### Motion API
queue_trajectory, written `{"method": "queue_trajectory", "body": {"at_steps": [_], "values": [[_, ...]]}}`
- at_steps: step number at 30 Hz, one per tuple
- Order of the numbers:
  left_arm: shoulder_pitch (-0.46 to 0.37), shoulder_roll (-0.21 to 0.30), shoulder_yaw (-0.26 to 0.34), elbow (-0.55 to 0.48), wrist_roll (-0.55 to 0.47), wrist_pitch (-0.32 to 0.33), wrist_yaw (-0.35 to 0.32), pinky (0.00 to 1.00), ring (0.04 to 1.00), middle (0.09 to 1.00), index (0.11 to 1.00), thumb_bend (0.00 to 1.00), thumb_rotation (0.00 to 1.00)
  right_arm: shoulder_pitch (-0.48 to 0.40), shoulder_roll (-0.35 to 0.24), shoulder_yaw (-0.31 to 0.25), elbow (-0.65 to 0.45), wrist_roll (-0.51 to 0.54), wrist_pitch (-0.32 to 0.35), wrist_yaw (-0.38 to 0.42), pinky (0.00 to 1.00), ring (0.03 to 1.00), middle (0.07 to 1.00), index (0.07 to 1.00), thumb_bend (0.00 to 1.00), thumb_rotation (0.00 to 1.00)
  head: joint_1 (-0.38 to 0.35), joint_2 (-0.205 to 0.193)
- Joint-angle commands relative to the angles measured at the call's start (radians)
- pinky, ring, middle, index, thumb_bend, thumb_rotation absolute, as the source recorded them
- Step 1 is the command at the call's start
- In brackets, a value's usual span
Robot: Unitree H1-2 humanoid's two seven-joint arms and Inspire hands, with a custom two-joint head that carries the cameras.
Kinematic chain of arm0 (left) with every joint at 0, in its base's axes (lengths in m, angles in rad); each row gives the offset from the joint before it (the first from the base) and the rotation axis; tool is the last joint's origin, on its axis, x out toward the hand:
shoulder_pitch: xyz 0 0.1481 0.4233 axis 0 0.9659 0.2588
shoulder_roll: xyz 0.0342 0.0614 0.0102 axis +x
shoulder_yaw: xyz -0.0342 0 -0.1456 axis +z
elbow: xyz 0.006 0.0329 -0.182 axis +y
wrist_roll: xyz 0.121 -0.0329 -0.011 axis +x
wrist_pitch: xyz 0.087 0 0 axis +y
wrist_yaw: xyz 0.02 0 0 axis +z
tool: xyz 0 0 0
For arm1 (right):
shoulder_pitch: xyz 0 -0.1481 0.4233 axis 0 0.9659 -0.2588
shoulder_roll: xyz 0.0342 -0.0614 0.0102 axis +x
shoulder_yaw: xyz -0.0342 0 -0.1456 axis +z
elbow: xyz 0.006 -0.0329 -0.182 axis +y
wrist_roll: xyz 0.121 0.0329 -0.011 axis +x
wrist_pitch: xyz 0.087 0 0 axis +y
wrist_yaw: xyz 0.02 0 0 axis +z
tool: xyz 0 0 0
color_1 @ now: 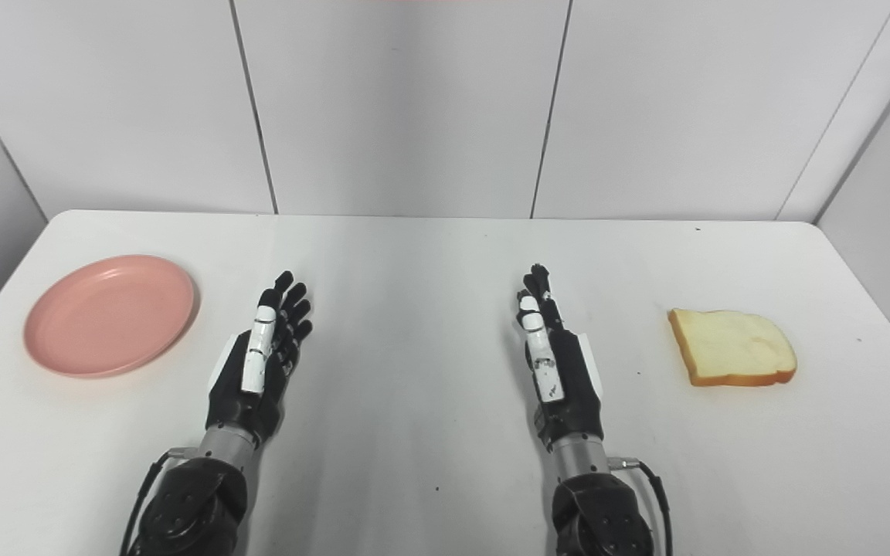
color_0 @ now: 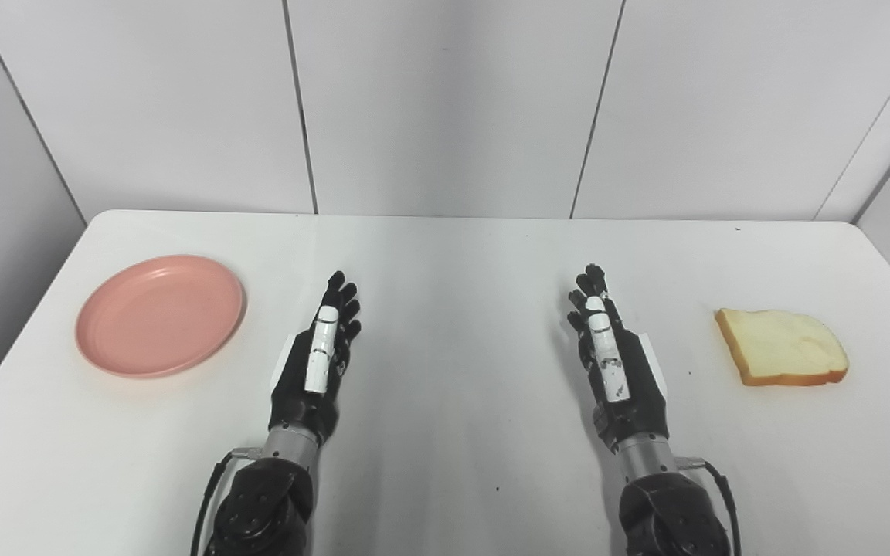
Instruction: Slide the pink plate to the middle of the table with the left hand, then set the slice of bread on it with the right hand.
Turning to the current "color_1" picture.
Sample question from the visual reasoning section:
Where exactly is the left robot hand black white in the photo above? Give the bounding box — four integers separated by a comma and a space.
206, 270, 314, 449

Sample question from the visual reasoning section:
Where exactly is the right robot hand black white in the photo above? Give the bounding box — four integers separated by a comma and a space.
515, 264, 605, 453

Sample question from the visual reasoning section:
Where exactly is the pink round plate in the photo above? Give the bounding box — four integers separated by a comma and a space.
23, 255, 196, 379

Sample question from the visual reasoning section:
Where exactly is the slice of bread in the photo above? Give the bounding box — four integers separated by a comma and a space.
667, 308, 798, 388

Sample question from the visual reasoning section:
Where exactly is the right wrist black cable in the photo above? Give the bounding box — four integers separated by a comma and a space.
607, 457, 674, 556

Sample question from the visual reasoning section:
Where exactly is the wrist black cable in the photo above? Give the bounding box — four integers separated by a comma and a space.
607, 457, 674, 556
119, 446, 192, 556

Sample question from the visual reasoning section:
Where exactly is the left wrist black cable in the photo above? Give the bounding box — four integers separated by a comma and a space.
119, 446, 192, 556

